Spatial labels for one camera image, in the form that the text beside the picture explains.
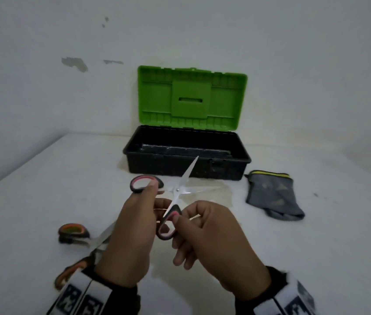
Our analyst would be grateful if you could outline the person's left hand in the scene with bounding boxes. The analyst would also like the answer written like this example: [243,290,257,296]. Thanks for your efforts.
[94,180,173,289]

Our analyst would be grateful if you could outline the person's right hand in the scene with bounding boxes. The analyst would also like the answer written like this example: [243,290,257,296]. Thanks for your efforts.
[172,200,272,303]

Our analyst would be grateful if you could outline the pink and black handled scissors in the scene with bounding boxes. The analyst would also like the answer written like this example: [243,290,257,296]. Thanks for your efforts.
[130,156,223,241]

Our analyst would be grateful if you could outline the person's right forearm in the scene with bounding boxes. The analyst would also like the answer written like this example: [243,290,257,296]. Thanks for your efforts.
[234,266,289,315]

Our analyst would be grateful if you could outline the green lidded black toolbox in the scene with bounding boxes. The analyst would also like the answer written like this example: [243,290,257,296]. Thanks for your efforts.
[122,65,252,181]

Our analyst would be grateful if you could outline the grey glove with yellow trim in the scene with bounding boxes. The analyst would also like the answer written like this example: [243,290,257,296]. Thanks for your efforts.
[244,170,305,222]

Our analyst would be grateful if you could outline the white left wrist marker band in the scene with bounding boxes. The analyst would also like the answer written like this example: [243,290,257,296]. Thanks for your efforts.
[46,268,114,315]

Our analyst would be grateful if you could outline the white wrist marker band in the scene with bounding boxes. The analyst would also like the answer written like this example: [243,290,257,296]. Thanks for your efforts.
[46,268,114,315]
[254,271,318,315]

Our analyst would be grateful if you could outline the white right wrist marker band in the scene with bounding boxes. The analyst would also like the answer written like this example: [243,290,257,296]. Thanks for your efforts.
[254,271,318,315]

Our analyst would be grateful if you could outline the orange and black handled scissors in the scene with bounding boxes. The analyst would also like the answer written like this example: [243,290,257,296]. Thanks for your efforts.
[54,222,116,291]

